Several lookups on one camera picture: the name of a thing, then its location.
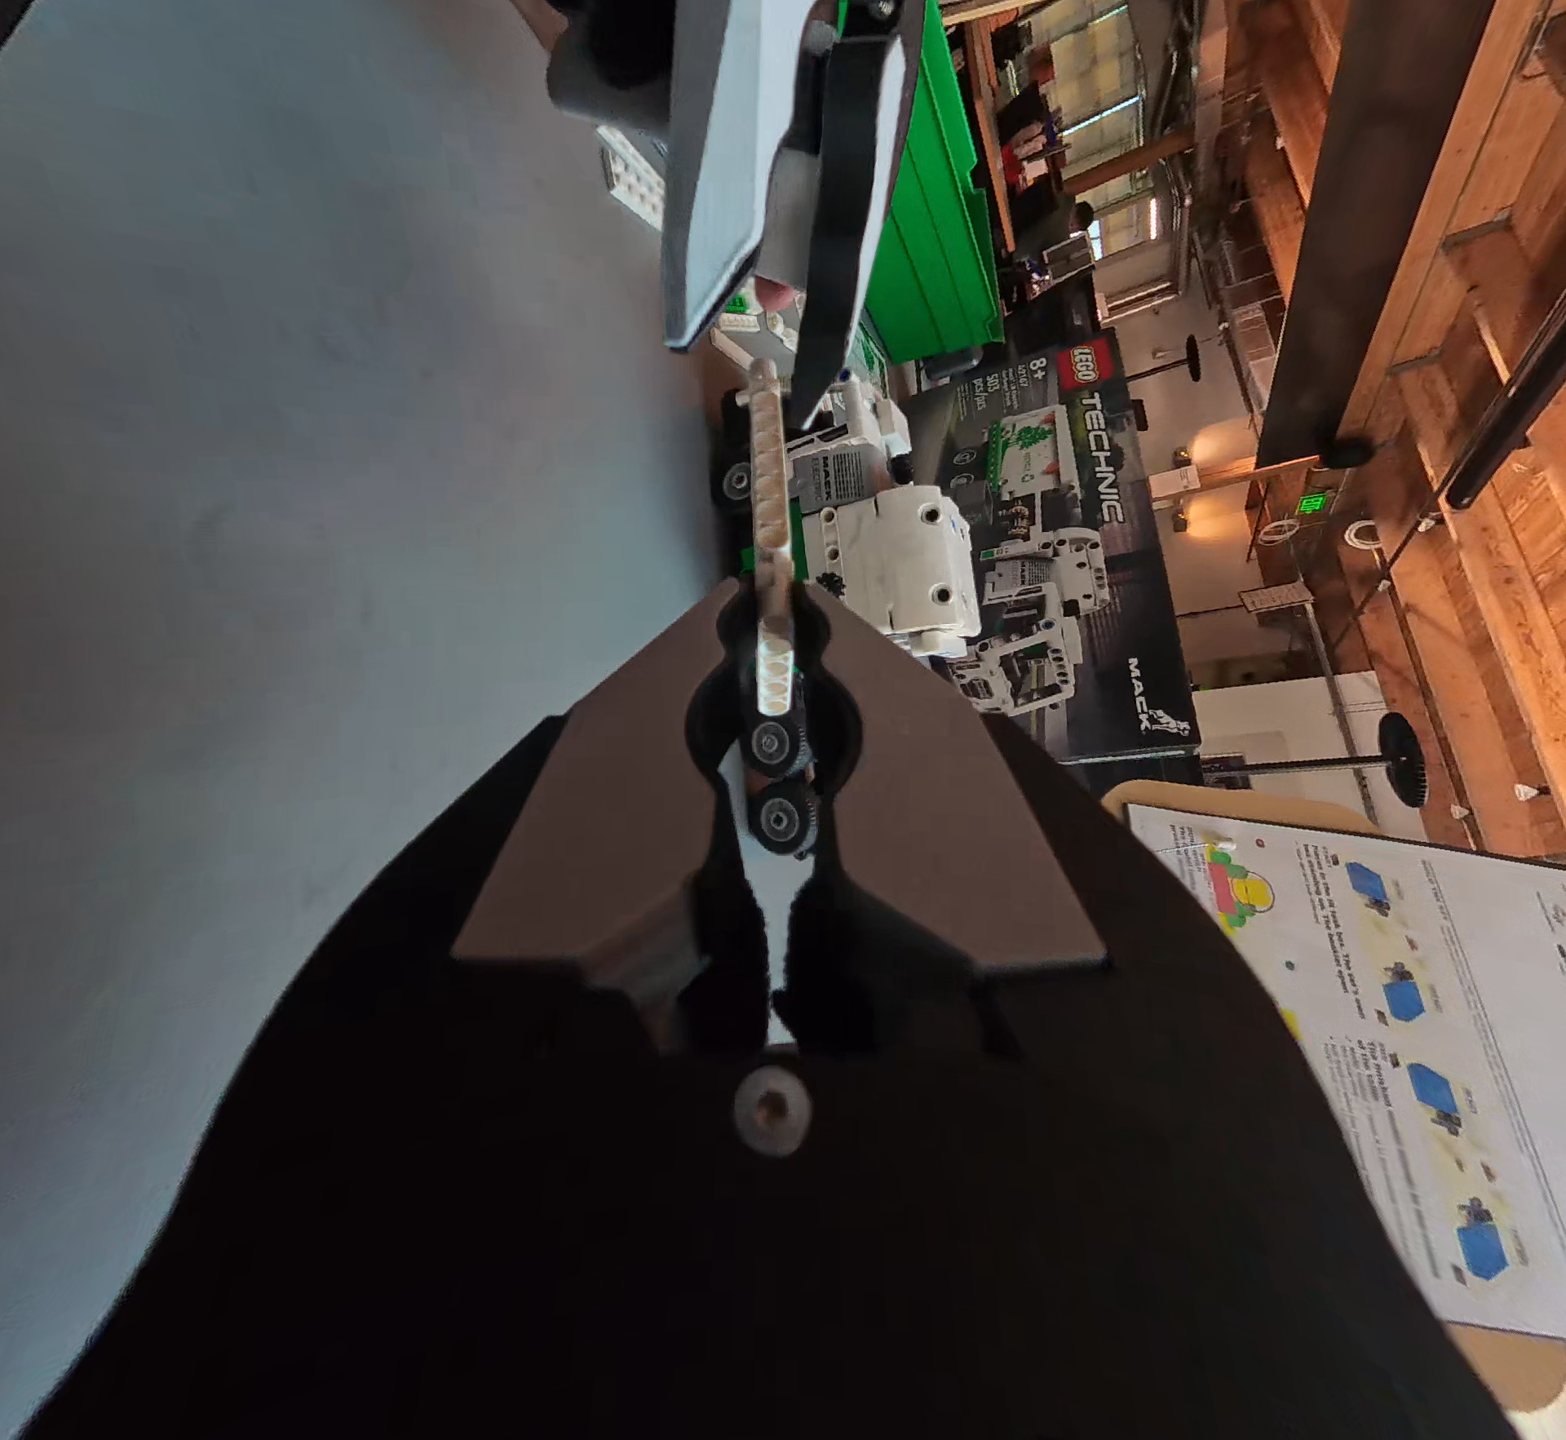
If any white lego frame piece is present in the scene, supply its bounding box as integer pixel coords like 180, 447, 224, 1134
743, 356, 804, 722

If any green plastic bin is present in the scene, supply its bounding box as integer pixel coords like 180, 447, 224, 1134
859, 0, 1012, 367

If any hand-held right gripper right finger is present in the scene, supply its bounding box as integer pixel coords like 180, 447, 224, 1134
798, 588, 1109, 979

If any white green lego truck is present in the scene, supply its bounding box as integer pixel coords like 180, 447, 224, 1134
706, 296, 985, 860

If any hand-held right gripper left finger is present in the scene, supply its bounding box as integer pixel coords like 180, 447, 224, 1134
453, 581, 743, 1052

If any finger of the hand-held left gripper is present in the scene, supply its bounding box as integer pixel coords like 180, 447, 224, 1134
761, 0, 937, 435
660, 0, 861, 356

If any white lego plate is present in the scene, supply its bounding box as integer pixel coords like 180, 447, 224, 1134
595, 122, 670, 235

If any black round-base stand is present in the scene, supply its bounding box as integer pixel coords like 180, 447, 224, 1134
1204, 712, 1428, 814

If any black lego set box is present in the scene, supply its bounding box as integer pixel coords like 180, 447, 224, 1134
902, 332, 1207, 792

